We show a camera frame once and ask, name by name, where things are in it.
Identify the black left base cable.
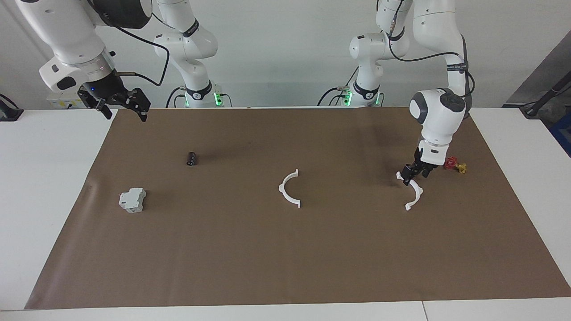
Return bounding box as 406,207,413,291
317,67,357,107

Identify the white circuit breaker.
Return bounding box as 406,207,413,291
118,187,147,213

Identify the black base cable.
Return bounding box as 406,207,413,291
166,86,186,108
317,67,357,107

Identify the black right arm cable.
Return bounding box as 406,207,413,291
109,18,171,86

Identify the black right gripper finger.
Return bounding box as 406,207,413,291
114,87,151,122
77,88,113,120

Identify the blue crate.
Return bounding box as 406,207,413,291
550,118,571,157

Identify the red and yellow valve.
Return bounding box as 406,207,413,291
445,156,467,174

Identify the white wall socket strip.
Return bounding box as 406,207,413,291
46,91,85,109

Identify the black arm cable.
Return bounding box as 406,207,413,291
386,0,476,119
109,18,171,86

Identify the black tripod leg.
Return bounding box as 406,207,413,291
520,71,571,119

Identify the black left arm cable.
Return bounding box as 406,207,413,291
386,0,476,119

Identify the black right base cable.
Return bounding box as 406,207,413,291
166,86,186,108

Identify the brown paper table mat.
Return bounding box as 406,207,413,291
25,107,571,309

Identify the white half-ring pipe clamp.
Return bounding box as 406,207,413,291
396,172,424,211
279,169,302,209

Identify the black stand foot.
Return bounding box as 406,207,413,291
0,94,24,122

